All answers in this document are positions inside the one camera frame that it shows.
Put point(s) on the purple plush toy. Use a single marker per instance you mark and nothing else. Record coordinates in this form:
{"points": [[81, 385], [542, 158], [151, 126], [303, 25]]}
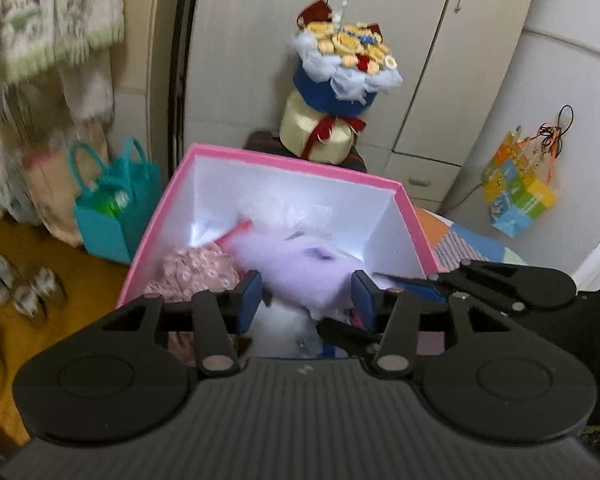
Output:
{"points": [[300, 275]]}

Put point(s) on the green plastic bottle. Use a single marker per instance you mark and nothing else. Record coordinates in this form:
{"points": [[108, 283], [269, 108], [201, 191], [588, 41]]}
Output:
{"points": [[111, 204]]}

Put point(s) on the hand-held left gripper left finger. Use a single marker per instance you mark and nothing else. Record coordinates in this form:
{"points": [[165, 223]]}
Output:
{"points": [[250, 296]]}

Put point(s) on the cream green knitted cardigan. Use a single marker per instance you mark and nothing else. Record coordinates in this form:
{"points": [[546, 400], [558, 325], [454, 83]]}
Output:
{"points": [[35, 20]]}

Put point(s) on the pink cardboard box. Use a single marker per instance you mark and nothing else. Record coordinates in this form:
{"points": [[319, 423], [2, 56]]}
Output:
{"points": [[390, 220]]}

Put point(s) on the flower bouquet blue wrap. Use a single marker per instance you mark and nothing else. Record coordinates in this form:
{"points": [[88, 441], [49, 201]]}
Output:
{"points": [[330, 90]]}

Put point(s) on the white brown plush cat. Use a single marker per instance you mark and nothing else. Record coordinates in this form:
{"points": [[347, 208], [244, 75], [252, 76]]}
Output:
{"points": [[285, 332]]}

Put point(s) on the pink floral cloth scrunchie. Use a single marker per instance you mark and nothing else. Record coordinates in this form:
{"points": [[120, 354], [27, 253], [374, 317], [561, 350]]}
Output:
{"points": [[195, 270]]}

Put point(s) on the brown paper bag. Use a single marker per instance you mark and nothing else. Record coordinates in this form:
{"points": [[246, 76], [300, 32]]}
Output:
{"points": [[55, 195]]}

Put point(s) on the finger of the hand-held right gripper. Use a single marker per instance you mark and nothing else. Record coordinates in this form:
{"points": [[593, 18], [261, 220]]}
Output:
{"points": [[480, 280], [347, 336]]}

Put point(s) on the patchwork tablecloth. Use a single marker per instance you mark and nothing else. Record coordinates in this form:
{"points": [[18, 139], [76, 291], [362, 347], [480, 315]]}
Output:
{"points": [[460, 247]]}

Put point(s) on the colourful paper gift bag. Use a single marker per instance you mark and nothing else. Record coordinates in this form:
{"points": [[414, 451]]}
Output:
{"points": [[517, 200]]}

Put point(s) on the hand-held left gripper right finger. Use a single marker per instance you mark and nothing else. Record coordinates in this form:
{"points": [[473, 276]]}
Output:
{"points": [[363, 296]]}

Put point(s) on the beige wardrobe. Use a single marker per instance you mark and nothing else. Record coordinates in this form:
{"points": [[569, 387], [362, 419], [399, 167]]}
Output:
{"points": [[430, 60]]}

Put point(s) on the teal tote bag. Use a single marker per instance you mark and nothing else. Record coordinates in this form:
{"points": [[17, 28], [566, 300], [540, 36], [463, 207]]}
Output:
{"points": [[115, 230]]}

